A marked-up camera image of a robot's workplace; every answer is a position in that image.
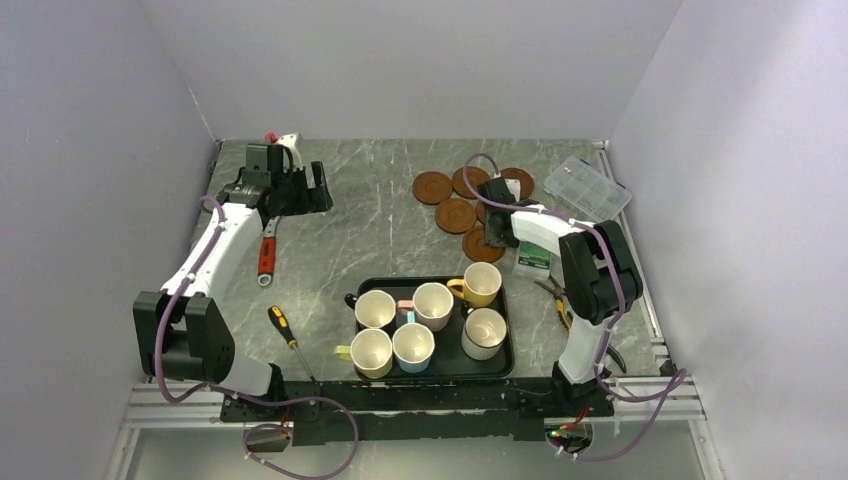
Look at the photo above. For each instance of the yellow black screwdriver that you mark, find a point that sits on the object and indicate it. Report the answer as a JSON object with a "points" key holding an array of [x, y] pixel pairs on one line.
{"points": [[282, 325]]}

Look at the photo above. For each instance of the black plastic tray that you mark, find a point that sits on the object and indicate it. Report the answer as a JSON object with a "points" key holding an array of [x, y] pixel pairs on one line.
{"points": [[449, 361]]}

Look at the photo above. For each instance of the red handled adjustable wrench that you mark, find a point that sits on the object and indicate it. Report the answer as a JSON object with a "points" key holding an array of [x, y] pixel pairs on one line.
{"points": [[267, 253]]}

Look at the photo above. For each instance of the pale yellow mug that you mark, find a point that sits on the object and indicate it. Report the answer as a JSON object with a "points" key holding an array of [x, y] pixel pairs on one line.
{"points": [[370, 351]]}

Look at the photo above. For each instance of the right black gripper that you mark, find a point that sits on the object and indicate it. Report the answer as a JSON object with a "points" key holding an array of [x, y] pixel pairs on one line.
{"points": [[493, 240]]}

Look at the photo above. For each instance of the clear plastic organizer box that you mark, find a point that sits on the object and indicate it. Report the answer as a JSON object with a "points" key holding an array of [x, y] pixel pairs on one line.
{"points": [[596, 196]]}

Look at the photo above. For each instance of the white ribbed mug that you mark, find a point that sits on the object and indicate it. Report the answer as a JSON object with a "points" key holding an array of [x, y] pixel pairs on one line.
{"points": [[484, 333]]}

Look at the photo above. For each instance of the black handled cream mug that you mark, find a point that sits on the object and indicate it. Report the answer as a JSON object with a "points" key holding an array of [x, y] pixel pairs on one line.
{"points": [[374, 309]]}

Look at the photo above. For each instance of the pink mug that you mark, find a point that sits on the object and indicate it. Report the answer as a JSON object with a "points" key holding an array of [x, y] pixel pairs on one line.
{"points": [[432, 304]]}

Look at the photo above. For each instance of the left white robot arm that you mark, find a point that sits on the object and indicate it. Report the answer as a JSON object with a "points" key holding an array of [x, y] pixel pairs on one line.
{"points": [[180, 330]]}

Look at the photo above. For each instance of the light blue mug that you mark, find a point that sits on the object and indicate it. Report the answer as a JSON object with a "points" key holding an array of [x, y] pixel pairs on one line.
{"points": [[413, 345]]}

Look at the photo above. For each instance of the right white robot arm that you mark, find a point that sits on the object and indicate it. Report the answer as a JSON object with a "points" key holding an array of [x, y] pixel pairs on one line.
{"points": [[601, 279]]}

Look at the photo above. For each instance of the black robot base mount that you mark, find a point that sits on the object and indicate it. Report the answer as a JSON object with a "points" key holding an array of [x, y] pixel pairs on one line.
{"points": [[521, 408]]}

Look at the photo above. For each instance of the yellow handled pliers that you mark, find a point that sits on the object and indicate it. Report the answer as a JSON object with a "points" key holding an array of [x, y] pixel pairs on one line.
{"points": [[555, 289]]}

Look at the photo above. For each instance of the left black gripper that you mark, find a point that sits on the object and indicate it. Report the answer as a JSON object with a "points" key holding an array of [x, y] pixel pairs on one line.
{"points": [[315, 199]]}

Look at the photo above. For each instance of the green screw bit box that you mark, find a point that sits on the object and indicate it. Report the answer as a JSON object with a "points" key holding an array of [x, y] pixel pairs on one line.
{"points": [[532, 261]]}

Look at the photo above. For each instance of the brown wooden coaster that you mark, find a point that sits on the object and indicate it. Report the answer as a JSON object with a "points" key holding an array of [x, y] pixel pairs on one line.
{"points": [[432, 187], [476, 250], [480, 212], [455, 216], [520, 179], [466, 180]]}

